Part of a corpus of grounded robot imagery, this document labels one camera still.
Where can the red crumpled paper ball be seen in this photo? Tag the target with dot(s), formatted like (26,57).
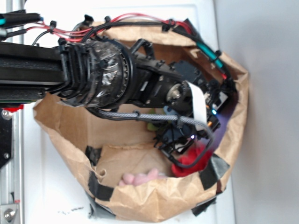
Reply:
(187,159)

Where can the pink plush toy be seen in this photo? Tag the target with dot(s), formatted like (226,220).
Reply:
(140,178)

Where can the brown paper bag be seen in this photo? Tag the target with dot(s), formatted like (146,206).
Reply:
(98,152)

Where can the aluminium extrusion rail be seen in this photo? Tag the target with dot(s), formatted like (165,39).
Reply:
(11,175)

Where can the green plush toy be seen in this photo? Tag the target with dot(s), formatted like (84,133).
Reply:
(155,125)

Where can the black gripper body with camera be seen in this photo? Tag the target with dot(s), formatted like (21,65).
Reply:
(206,98)

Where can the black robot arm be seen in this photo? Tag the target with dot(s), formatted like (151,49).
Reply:
(115,82)

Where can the silver corner bracket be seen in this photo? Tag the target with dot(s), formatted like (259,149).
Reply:
(9,214)

